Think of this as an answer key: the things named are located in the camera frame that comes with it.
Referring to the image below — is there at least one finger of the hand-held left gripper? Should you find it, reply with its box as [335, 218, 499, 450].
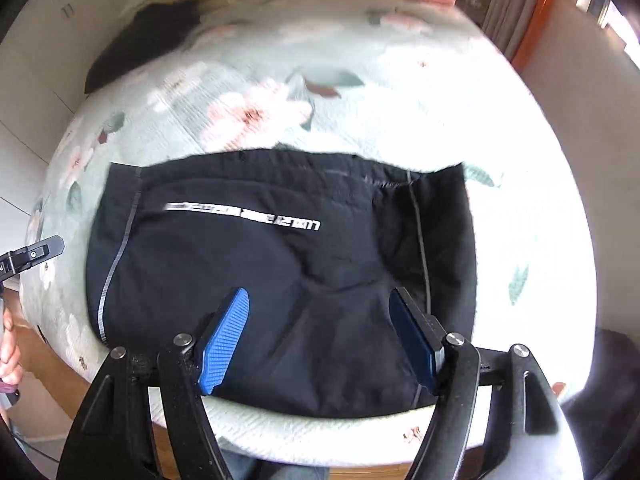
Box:
[0, 234, 66, 277]

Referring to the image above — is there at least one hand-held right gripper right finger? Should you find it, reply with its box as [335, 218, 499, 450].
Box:
[389, 287, 585, 480]

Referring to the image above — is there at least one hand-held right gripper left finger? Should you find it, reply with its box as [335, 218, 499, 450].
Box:
[56, 287, 251, 480]

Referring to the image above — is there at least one black garment with reflective piping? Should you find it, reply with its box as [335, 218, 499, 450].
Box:
[85, 147, 478, 421]

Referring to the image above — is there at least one person's left hand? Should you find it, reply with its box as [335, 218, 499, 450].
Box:
[0, 305, 24, 387]

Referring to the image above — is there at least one person's leg in jeans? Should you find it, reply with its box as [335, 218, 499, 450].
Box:
[220, 447, 331, 480]

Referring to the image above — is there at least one white wardrobe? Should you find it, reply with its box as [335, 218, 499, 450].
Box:
[0, 0, 156, 221]

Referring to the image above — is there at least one dark grey cloth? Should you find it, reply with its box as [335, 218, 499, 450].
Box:
[562, 329, 640, 480]

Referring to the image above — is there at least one dark folded cloth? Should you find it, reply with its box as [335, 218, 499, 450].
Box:
[82, 0, 203, 95]

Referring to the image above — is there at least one floral pale green bedspread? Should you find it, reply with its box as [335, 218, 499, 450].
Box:
[20, 0, 598, 471]

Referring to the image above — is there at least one beige curtain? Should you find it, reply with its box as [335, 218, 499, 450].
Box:
[480, 0, 551, 58]

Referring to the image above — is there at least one window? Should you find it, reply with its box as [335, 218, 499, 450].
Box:
[580, 0, 640, 68]

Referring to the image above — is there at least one wooden bed frame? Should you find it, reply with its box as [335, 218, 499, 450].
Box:
[10, 310, 421, 480]

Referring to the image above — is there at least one orange door frame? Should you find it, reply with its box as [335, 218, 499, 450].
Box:
[510, 0, 583, 81]

